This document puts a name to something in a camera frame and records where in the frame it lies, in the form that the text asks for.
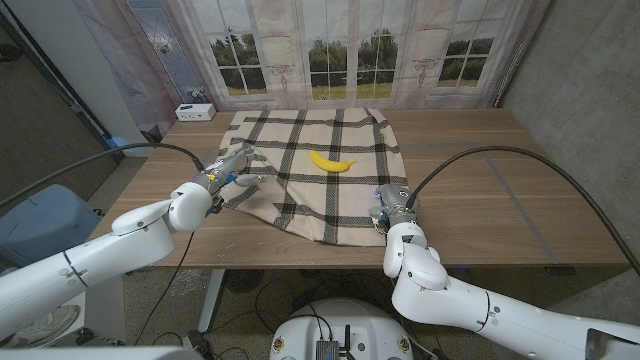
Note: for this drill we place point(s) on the yellow banana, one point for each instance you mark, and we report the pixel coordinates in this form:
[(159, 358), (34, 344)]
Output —
[(330, 164)]

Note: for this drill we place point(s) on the cream black plaid scarf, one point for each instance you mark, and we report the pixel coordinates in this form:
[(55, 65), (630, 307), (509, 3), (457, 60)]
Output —
[(305, 210)]

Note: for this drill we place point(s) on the printed window backdrop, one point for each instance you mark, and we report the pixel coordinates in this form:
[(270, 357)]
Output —
[(350, 30)]

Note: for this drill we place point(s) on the light blue floor object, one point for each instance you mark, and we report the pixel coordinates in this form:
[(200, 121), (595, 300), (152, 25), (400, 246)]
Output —
[(119, 151)]

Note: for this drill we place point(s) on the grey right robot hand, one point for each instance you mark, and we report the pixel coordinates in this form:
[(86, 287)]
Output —
[(397, 202)]

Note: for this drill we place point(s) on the white table leg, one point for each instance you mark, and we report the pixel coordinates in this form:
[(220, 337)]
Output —
[(211, 300)]

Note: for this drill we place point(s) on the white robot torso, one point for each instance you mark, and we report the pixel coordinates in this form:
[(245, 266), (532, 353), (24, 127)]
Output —
[(345, 320)]

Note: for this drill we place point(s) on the black box on torso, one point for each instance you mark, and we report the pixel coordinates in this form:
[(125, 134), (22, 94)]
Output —
[(327, 350)]

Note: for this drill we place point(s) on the purple printed backdrop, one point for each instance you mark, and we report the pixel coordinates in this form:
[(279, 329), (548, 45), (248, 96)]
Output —
[(150, 75)]

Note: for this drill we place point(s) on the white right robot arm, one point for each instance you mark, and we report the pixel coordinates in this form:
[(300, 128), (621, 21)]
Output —
[(450, 300)]

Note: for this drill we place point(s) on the blue-grey plastic bin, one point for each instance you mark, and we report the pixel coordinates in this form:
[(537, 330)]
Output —
[(45, 215)]

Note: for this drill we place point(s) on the grey sneaker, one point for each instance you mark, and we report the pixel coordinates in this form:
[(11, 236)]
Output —
[(45, 325)]

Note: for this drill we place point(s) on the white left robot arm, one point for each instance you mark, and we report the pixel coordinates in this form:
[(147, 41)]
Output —
[(110, 250)]

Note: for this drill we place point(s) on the white power strip box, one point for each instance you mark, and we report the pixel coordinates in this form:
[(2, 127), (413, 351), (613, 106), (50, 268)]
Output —
[(195, 112)]

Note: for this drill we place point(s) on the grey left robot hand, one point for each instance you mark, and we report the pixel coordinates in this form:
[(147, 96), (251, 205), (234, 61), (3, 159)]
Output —
[(227, 167)]

